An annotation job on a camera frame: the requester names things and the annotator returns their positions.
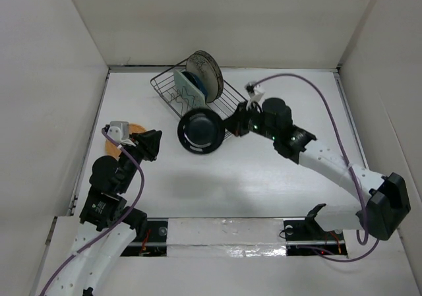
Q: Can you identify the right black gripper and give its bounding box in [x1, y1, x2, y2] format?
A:
[219, 101, 278, 142]

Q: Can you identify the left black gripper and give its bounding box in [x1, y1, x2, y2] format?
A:
[118, 129, 162, 192]

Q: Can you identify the black round glossy plate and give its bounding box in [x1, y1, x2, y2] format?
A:
[177, 108, 226, 155]

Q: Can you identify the light green rectangular tray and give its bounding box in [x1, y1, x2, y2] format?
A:
[173, 70, 206, 108]

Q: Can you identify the dark blue leaf-shaped dish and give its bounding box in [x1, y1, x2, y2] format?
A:
[182, 71, 208, 99]

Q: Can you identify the cream plate with tree pattern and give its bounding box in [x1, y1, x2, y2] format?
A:
[186, 50, 224, 103]

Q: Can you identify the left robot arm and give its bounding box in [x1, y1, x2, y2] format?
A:
[40, 122, 162, 295]

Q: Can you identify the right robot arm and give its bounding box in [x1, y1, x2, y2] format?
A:
[224, 98, 411, 241]

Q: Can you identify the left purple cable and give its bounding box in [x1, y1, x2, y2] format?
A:
[41, 128, 145, 296]

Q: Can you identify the purple cable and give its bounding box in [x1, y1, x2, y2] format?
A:
[41, 128, 145, 296]
[253, 73, 380, 261]

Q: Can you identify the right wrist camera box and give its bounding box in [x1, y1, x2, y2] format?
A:
[245, 82, 265, 109]

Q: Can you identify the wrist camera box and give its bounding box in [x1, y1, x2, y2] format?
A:
[102, 121, 131, 146]
[245, 82, 265, 109]

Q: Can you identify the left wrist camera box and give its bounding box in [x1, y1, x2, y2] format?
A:
[102, 121, 131, 146]

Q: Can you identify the grey wire dish rack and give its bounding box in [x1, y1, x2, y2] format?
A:
[150, 59, 247, 119]

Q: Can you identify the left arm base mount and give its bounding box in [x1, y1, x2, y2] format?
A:
[121, 219, 168, 257]

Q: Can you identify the metal front rail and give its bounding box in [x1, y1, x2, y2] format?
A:
[129, 233, 345, 248]

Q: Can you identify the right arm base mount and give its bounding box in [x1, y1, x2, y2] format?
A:
[279, 204, 347, 256]

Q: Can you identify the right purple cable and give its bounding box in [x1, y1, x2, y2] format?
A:
[253, 73, 380, 261]

